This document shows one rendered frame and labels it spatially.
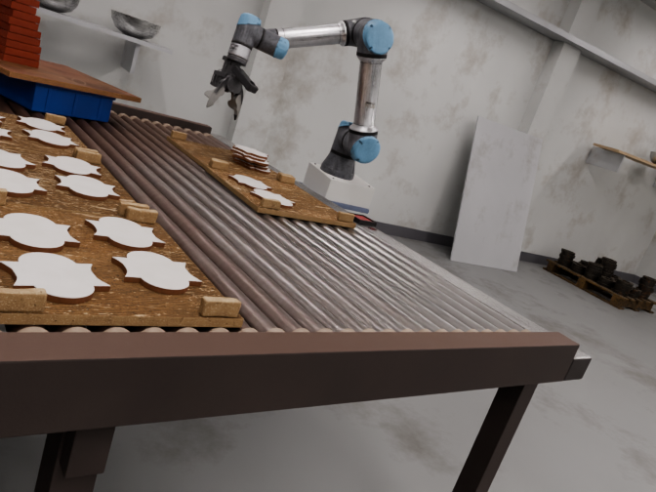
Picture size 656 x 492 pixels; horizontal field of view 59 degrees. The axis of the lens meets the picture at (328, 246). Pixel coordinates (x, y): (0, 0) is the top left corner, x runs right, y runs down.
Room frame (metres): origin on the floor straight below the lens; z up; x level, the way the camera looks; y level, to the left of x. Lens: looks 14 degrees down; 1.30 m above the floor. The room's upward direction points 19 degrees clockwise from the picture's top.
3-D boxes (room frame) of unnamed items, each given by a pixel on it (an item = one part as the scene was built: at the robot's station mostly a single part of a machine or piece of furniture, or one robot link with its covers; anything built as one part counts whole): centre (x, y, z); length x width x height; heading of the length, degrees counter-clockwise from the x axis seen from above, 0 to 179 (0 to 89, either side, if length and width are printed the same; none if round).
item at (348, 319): (1.68, 0.48, 0.90); 1.95 x 0.05 x 0.05; 40
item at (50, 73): (2.11, 1.19, 1.03); 0.50 x 0.50 x 0.02; 61
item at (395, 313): (1.78, 0.36, 0.90); 1.95 x 0.05 x 0.05; 40
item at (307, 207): (1.82, 0.20, 0.93); 0.41 x 0.35 x 0.02; 38
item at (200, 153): (2.15, 0.45, 0.93); 0.41 x 0.35 x 0.02; 39
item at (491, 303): (2.05, 0.04, 0.89); 2.08 x 0.08 x 0.06; 40
